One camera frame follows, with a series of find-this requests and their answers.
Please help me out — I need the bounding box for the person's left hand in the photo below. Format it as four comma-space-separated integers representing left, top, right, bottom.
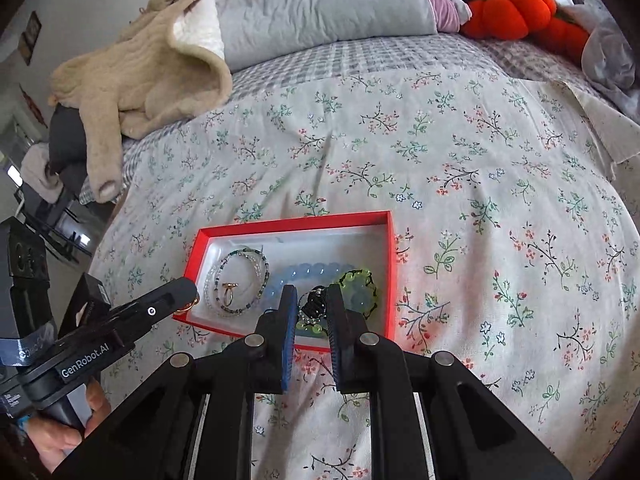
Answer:
20, 380, 112, 472

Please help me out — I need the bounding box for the white cloth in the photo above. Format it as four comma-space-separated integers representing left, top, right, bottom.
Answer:
547, 79, 640, 178

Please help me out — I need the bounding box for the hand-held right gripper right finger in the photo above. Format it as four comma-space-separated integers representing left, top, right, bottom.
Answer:
326, 285, 574, 480

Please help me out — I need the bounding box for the orange pumpkin plush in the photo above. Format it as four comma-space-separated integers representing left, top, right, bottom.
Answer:
459, 0, 592, 59

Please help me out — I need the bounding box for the grey crumpled cloth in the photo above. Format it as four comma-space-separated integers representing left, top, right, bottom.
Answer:
581, 4, 640, 113

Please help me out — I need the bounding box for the beige fleece jacket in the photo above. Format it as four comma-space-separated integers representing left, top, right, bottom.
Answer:
49, 0, 234, 204

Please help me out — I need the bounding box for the red hanging wall decoration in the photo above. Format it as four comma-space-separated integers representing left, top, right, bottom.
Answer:
19, 84, 49, 128

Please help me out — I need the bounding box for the blue beaded bracelet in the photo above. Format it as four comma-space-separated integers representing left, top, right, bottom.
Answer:
269, 262, 362, 313

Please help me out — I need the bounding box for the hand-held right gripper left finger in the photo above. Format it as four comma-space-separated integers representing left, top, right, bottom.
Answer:
52, 285, 298, 480

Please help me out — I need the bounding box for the dark chair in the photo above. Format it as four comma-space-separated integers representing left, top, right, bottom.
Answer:
19, 180, 98, 267

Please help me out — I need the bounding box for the dark wall sign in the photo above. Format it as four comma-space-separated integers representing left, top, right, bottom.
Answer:
19, 10, 43, 67

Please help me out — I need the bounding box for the grey pillow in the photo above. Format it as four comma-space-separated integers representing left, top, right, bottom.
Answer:
214, 0, 442, 74

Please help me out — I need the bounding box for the floral bed sheet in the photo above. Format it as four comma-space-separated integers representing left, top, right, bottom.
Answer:
90, 62, 640, 480

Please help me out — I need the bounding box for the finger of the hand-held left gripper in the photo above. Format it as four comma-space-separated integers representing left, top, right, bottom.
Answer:
104, 279, 200, 344

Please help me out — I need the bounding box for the pale pink cloth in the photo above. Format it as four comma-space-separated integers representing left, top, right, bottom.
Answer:
21, 144, 65, 203

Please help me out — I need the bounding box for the grey checked bed sheet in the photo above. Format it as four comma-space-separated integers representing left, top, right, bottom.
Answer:
80, 35, 616, 206

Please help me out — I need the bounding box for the clear beaded bracelet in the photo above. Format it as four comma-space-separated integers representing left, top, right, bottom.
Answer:
204, 246, 271, 319

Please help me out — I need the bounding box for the green beaded black cord bracelet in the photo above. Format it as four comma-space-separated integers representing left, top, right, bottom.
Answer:
294, 268, 379, 337

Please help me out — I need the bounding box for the red cardboard box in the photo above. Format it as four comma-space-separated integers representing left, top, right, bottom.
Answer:
172, 211, 399, 354

